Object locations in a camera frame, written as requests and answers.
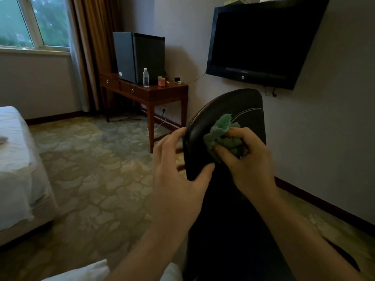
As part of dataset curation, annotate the person's right hand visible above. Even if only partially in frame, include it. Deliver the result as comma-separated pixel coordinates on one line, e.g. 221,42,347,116
213,127,279,204

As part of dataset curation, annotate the person's left hand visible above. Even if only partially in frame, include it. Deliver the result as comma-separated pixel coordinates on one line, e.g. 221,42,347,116
151,127,216,231

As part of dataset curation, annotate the green cleaning cloth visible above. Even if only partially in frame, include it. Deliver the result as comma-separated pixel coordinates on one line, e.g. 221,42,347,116
203,114,245,164

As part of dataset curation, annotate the black leather chair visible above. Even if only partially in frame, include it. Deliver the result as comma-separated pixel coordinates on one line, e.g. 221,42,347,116
182,88,361,281

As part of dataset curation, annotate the person's left forearm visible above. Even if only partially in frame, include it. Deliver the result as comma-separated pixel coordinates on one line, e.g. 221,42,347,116
104,219,194,281

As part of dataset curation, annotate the person's right forearm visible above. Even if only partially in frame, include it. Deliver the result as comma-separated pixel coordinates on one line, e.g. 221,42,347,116
249,187,367,281

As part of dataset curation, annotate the dark wooden desk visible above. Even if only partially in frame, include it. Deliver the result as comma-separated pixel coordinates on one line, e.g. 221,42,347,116
99,72,189,154

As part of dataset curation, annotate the black mini fridge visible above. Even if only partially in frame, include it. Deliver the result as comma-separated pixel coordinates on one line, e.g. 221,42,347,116
113,32,165,85

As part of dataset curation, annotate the person's white clothing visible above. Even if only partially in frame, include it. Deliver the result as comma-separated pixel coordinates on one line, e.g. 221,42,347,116
41,259,183,281

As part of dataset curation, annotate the brown curtain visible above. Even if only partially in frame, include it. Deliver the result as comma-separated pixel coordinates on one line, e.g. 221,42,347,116
69,0,123,112

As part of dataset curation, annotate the white sheer curtain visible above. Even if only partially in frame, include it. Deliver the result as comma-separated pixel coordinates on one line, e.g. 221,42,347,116
65,0,90,112

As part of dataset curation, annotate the white bed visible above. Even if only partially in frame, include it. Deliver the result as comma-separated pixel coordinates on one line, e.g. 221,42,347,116
0,106,59,247

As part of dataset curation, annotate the white power cable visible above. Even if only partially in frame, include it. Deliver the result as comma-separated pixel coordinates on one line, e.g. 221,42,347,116
146,109,167,130

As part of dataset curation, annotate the black wall-mounted television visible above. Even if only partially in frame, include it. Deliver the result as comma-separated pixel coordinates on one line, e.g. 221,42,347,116
206,0,331,90

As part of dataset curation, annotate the window with white frame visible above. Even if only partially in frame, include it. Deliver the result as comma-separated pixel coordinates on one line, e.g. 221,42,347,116
0,0,72,54

